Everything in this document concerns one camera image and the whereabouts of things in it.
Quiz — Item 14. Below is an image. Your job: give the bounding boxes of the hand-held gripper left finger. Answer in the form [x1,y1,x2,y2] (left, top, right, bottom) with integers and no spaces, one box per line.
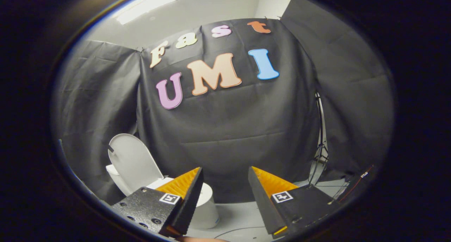
[111,167,204,238]

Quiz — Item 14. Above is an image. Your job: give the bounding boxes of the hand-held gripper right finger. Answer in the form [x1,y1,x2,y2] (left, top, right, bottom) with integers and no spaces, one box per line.
[248,166,341,239]

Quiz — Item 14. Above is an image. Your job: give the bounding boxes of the white toilet lid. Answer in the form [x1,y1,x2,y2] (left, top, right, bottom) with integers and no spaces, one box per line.
[107,133,165,197]

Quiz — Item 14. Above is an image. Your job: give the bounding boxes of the white ceramic toilet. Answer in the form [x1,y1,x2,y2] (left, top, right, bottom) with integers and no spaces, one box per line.
[105,133,221,230]

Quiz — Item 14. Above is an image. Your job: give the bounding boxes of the black backdrop cloth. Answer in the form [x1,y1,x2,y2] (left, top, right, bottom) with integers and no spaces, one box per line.
[53,0,394,204]

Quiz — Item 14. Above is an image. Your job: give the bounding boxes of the black tripod light stand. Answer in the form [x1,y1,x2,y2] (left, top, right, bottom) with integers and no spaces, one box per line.
[308,92,330,186]

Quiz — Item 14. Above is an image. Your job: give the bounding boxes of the black floor cable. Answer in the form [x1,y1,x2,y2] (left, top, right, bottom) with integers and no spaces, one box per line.
[214,227,265,240]

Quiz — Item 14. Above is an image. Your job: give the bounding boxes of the black box with red cable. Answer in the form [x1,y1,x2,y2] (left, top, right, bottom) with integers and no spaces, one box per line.
[338,165,375,204]

